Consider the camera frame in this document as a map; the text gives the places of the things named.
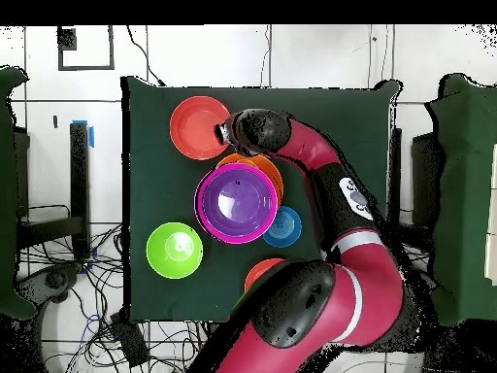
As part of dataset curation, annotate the purple plastic bowl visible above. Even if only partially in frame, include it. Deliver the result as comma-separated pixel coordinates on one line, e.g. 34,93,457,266
202,168,276,238

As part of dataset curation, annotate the orange plastic bowl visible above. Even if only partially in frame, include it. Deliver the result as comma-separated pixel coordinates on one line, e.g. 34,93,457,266
215,152,284,205

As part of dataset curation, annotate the pink plastic bowl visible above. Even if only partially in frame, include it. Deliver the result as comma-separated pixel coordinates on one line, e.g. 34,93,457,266
193,162,280,245

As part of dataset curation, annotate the red plastic bowl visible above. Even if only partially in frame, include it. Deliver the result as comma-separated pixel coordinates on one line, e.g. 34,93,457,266
244,257,286,293
169,95,233,161

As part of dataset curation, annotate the black computer tower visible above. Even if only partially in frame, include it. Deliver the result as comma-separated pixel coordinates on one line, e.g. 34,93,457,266
411,131,444,230

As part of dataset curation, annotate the blue plastic bowl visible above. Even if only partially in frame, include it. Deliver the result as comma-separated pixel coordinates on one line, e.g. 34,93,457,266
262,205,303,249

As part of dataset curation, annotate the dark green table cloth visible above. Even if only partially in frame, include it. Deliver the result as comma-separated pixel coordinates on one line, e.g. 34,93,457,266
120,75,403,324

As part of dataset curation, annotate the green plastic bowl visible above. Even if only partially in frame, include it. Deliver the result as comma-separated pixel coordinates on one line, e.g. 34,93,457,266
146,221,204,280

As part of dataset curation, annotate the black metal stand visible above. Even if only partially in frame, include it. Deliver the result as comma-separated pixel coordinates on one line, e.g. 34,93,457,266
17,120,92,261

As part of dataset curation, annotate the blue tape strip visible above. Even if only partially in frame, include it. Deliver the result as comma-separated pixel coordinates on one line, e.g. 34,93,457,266
71,119,95,149

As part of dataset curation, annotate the black power adapter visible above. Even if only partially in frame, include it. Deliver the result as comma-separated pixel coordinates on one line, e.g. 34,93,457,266
110,312,151,368

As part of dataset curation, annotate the black rounded floor machine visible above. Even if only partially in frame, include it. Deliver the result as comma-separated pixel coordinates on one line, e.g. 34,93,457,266
15,261,84,312

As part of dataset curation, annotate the neighbouring green cloth table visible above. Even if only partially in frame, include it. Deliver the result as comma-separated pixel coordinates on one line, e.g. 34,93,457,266
0,65,38,321
420,73,497,327

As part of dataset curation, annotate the white paper sheet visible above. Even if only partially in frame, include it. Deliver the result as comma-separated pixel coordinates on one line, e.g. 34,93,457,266
483,142,497,288

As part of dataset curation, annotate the black floor cable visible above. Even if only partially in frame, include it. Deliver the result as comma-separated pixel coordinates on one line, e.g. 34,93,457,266
124,24,167,87

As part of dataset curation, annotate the blue cable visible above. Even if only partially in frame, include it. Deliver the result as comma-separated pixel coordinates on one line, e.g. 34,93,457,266
83,312,104,337

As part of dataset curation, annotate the tangle of black cables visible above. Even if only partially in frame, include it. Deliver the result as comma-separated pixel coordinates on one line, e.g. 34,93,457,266
17,203,209,373

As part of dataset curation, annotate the black square floor frame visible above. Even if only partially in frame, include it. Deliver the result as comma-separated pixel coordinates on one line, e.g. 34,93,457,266
56,25,116,72

